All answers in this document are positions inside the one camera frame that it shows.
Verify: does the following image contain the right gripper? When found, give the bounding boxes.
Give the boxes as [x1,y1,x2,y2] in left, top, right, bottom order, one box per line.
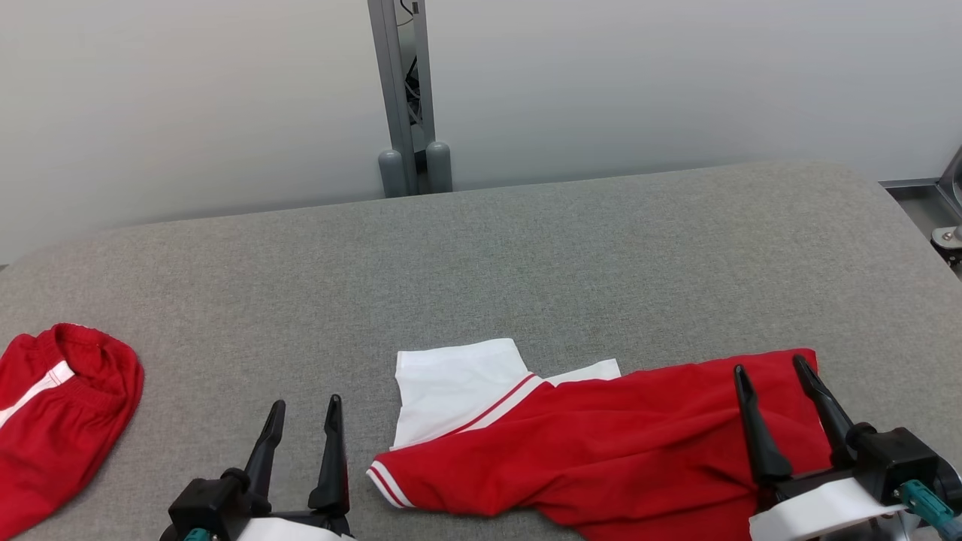
[734,355,906,541]

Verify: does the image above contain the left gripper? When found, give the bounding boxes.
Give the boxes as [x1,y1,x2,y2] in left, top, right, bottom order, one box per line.
[237,394,355,541]

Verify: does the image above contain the red white sports shirt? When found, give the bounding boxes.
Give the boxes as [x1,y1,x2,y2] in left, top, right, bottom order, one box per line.
[366,338,835,541]

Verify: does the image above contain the red shorts white stripe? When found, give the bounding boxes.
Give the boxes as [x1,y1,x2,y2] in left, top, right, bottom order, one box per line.
[0,323,145,521]

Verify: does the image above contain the right camera cable teal plug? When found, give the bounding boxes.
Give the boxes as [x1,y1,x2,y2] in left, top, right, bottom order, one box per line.
[894,479,962,540]

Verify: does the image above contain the grey metal frame base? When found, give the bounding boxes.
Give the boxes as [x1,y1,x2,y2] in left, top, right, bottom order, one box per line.
[879,147,962,283]

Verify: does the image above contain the grey cylinder post foot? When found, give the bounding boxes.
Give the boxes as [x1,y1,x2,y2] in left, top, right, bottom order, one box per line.
[425,141,453,194]
[378,149,408,198]

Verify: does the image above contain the black cables inside post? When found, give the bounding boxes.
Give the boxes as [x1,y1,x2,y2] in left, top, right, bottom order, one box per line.
[404,0,423,125]

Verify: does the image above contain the grey metal partition post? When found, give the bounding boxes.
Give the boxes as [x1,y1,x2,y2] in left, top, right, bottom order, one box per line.
[368,0,437,198]

